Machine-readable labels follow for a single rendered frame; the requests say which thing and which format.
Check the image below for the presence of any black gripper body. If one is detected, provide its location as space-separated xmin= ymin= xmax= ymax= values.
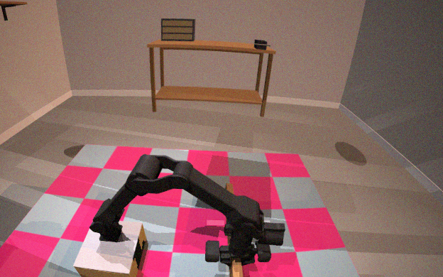
xmin=205 ymin=239 xmax=272 ymax=263

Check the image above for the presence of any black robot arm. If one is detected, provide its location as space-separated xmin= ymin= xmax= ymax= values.
xmin=89 ymin=154 xmax=285 ymax=246

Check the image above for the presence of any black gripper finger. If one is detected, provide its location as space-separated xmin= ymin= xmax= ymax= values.
xmin=220 ymin=245 xmax=231 ymax=266
xmin=241 ymin=258 xmax=255 ymax=266

